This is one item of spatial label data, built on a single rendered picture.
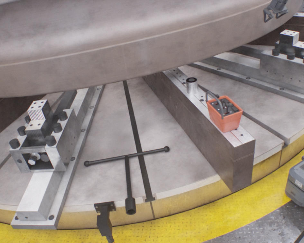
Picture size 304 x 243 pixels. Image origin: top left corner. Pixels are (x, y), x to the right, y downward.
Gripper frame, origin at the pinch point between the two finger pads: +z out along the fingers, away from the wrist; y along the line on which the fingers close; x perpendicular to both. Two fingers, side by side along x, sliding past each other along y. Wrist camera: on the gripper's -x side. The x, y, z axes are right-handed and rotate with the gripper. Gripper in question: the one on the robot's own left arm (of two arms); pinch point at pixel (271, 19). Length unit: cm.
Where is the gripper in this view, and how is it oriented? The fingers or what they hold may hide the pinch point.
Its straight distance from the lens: 183.8
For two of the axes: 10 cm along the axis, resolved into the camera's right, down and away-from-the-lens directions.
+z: -0.8, 4.6, 8.8
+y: -8.8, 3.8, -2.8
